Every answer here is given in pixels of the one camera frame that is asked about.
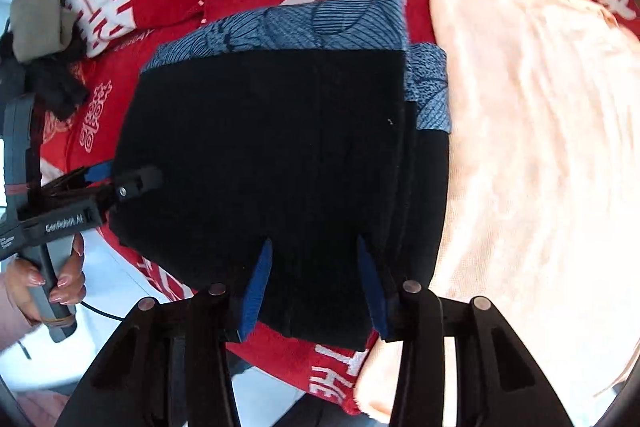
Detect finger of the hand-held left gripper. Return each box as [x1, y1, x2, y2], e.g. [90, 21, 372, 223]
[42, 161, 117, 204]
[100, 166, 164, 214]

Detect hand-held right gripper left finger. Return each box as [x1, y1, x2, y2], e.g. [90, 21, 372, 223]
[55, 237, 274, 427]

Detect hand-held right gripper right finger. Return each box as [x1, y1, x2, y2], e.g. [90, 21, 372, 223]
[356, 234, 576, 427]

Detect black pants with blue waistband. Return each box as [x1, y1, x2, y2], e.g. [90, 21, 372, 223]
[107, 0, 453, 353]

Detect person's left hand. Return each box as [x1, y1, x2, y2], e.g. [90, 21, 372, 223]
[5, 234, 87, 324]

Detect black cloth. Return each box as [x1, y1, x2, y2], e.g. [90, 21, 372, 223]
[0, 32, 90, 120]

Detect beige folded cloth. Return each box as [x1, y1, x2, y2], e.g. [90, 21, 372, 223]
[10, 0, 77, 62]

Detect cream cloth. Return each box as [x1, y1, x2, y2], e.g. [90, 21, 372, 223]
[352, 0, 640, 425]

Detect black cable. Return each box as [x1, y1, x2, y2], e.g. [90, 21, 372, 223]
[79, 301, 127, 324]

